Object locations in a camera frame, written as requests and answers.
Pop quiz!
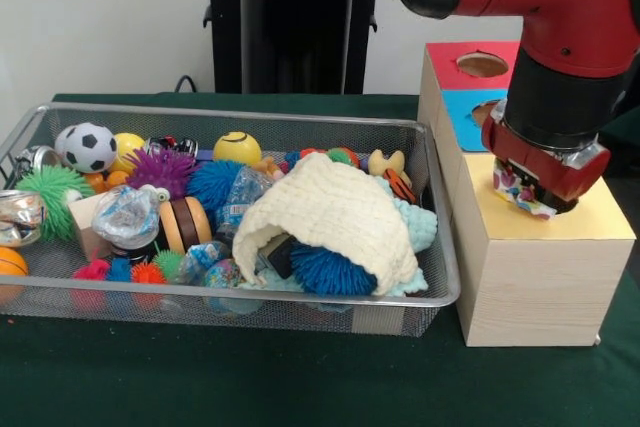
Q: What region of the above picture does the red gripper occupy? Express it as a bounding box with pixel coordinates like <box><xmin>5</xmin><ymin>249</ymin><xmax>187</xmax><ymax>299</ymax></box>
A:
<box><xmin>480</xmin><ymin>109</ymin><xmax>612</xmax><ymax>213</ymax></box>

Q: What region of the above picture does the polka dot cloth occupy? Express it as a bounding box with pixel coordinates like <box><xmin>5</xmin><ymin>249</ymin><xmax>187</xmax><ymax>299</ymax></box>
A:
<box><xmin>492</xmin><ymin>159</ymin><xmax>559</xmax><ymax>223</ymax></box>

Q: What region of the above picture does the light blue cloth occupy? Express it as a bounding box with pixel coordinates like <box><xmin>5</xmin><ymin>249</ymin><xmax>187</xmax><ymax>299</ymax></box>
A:
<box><xmin>237</xmin><ymin>179</ymin><xmax>440</xmax><ymax>311</ymax></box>

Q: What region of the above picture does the cream yellow cloth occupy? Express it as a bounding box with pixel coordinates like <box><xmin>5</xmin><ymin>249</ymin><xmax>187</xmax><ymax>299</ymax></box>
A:
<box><xmin>231</xmin><ymin>152</ymin><xmax>420</xmax><ymax>297</ymax></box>

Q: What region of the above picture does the wooden box with three holes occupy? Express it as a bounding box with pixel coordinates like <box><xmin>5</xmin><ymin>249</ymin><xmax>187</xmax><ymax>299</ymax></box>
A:
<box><xmin>417</xmin><ymin>41</ymin><xmax>637</xmax><ymax>348</ymax></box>

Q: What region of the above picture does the shallow silver mesh bin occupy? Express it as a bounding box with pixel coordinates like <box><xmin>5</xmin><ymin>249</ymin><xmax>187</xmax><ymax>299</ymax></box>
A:
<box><xmin>0</xmin><ymin>101</ymin><xmax>461</xmax><ymax>339</ymax></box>

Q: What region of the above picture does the dark blue fuzzy ball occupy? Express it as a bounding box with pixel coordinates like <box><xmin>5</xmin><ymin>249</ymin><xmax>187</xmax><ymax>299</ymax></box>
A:
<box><xmin>289</xmin><ymin>244</ymin><xmax>379</xmax><ymax>297</ymax></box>

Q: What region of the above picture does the yellow smiley ball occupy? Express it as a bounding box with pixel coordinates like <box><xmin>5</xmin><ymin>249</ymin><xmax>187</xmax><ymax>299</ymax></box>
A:
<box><xmin>213</xmin><ymin>130</ymin><xmax>263</xmax><ymax>166</ymax></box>

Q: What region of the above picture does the large blue spiky ball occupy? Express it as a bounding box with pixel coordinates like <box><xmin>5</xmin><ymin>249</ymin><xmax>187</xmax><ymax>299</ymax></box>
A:
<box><xmin>187</xmin><ymin>160</ymin><xmax>249</xmax><ymax>213</ymax></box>

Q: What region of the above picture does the wooden burger toy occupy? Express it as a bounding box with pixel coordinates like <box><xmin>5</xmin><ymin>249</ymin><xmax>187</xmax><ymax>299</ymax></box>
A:
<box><xmin>158</xmin><ymin>196</ymin><xmax>214</xmax><ymax>254</ymax></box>

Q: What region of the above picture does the purple spiky monster toy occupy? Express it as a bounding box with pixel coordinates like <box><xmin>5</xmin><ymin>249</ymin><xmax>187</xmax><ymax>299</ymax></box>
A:
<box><xmin>125</xmin><ymin>146</ymin><xmax>197</xmax><ymax>201</ymax></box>

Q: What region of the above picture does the dark green table cloth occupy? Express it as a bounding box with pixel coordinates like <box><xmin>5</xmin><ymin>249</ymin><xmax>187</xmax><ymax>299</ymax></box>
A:
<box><xmin>0</xmin><ymin>91</ymin><xmax>640</xmax><ymax>427</ymax></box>

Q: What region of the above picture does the black and white soccer ball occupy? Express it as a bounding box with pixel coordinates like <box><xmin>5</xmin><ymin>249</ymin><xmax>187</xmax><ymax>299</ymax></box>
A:
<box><xmin>63</xmin><ymin>121</ymin><xmax>119</xmax><ymax>173</ymax></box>

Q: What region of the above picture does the green spiky ball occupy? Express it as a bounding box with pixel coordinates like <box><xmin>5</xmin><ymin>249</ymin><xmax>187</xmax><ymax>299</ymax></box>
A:
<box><xmin>17</xmin><ymin>164</ymin><xmax>95</xmax><ymax>242</ymax></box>

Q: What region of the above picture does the orange ball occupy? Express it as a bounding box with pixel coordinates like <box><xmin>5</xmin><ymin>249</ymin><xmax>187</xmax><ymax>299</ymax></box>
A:
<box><xmin>0</xmin><ymin>246</ymin><xmax>30</xmax><ymax>277</ymax></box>

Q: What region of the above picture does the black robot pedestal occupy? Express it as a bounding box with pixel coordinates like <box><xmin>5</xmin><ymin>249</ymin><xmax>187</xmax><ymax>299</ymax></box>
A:
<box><xmin>192</xmin><ymin>0</ymin><xmax>404</xmax><ymax>95</ymax></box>

